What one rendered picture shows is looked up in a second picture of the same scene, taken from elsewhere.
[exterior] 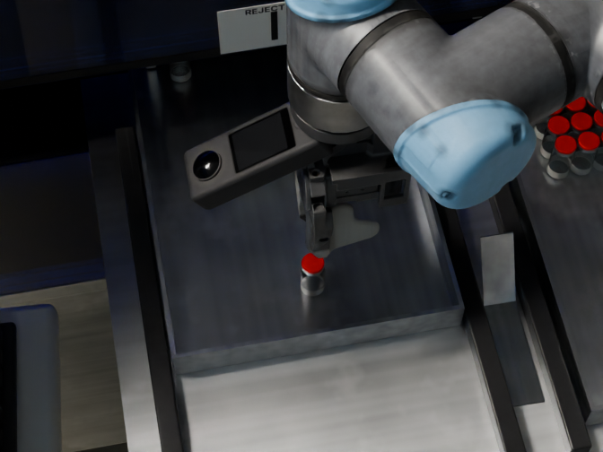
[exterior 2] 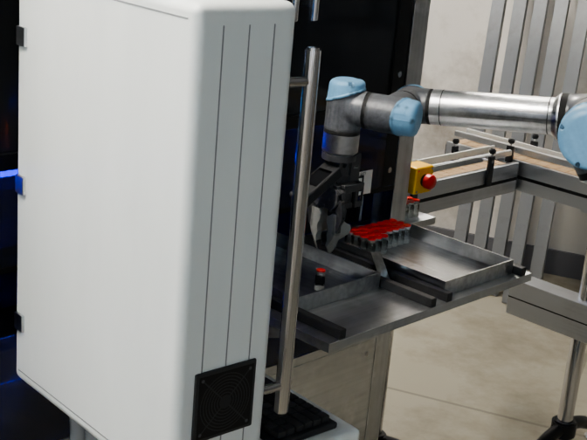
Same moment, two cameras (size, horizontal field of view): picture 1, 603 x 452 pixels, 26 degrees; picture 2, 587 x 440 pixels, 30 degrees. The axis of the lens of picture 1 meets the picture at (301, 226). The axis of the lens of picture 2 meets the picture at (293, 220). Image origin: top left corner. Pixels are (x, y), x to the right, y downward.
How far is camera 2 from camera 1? 179 cm
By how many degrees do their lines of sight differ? 50
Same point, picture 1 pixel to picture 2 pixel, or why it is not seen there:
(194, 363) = (302, 304)
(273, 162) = (327, 178)
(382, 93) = (379, 105)
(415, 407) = (386, 304)
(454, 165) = (412, 109)
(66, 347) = not seen: outside the picture
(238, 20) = not seen: hidden behind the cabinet
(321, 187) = (341, 190)
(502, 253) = (379, 259)
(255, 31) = not seen: hidden behind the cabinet
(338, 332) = (345, 285)
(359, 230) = (345, 228)
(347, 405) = (363, 307)
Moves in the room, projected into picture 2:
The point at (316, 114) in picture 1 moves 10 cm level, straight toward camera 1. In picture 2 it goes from (343, 146) to (373, 158)
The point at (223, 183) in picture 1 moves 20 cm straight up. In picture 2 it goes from (313, 190) to (322, 92)
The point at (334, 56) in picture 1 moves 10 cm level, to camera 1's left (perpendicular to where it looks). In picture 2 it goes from (357, 105) to (316, 107)
